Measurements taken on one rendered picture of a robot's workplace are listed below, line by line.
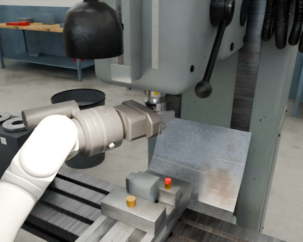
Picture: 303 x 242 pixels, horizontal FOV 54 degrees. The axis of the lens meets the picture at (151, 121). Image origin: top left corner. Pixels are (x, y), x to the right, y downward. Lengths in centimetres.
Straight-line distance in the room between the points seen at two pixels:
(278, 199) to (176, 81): 214
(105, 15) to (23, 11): 701
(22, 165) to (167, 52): 29
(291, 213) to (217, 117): 156
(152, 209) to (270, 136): 47
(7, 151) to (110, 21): 72
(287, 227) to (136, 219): 173
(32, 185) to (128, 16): 30
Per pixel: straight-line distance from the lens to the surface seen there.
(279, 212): 244
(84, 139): 54
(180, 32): 49
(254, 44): 92
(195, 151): 103
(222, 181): 101
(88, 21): 35
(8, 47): 799
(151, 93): 61
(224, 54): 67
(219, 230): 85
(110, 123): 55
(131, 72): 50
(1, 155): 104
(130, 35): 49
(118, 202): 74
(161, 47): 50
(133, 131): 57
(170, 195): 77
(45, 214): 92
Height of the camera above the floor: 148
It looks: 24 degrees down
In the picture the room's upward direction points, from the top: straight up
